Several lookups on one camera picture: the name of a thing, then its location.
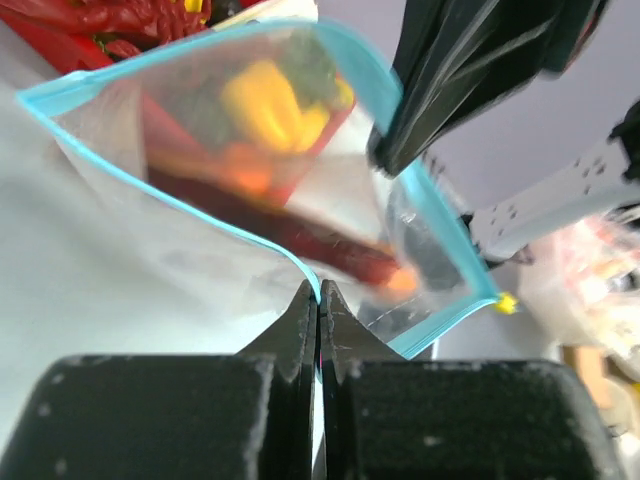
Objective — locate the red plastic tray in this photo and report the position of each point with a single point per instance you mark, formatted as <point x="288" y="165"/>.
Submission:
<point x="69" y="52"/>

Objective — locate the clear blue zip bag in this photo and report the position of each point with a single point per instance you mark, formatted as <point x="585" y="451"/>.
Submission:
<point x="256" y="144"/>

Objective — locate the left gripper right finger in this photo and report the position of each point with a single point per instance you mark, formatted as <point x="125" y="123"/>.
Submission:
<point x="389" y="418"/>

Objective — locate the red lobster toy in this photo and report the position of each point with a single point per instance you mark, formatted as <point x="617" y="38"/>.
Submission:
<point x="155" y="22"/>

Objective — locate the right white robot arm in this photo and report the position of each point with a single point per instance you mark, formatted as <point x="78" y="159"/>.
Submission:
<point x="604" y="179"/>

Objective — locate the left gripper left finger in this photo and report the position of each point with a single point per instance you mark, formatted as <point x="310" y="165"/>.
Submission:
<point x="243" y="416"/>

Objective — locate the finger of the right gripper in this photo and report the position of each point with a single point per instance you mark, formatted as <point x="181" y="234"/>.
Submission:
<point x="455" y="59"/>

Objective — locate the papaya slice toy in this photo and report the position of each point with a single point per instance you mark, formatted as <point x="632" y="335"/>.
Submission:
<point x="237" y="185"/>

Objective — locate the yellow bell pepper toy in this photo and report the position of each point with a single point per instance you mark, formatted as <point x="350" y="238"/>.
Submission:
<point x="262" y="104"/>

